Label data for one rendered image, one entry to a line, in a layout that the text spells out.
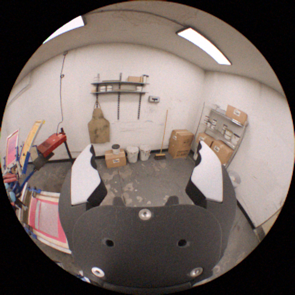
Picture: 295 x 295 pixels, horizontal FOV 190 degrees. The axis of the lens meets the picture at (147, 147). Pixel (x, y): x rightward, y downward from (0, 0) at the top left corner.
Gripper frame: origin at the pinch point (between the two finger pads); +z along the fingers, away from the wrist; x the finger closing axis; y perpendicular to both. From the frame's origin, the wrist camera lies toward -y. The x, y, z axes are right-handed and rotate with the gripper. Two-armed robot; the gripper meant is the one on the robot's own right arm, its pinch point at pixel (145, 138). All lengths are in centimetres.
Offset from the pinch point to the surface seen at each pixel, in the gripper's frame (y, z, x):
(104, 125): 57, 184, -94
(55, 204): 61, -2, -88
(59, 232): 63, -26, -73
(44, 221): 60, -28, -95
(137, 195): 166, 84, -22
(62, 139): 41, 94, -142
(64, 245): 64, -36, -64
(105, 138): 89, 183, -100
